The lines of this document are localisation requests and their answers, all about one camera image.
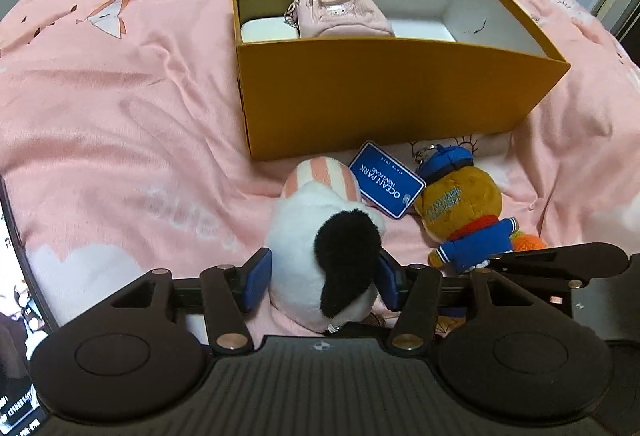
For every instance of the orange cardboard storage box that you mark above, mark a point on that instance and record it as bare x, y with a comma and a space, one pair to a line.
451, 68

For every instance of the orange crochet ball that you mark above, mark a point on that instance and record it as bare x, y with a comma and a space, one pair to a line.
527, 242

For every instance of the brown sailor plush toy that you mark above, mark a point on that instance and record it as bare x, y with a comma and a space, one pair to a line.
460, 208

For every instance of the white rectangular box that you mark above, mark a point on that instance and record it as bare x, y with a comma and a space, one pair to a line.
271, 29

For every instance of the pink cloud print duvet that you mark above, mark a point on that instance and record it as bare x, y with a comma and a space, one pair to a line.
123, 146

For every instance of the pink small pouch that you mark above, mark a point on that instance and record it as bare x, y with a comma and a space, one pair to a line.
324, 18

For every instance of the white black plush toy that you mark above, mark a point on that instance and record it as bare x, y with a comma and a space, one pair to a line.
325, 244

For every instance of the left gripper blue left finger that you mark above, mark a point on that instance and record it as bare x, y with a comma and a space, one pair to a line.
256, 277

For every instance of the blue ocean park tag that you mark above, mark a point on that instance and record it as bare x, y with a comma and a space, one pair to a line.
385, 181

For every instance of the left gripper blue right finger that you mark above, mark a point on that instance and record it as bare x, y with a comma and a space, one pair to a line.
389, 280

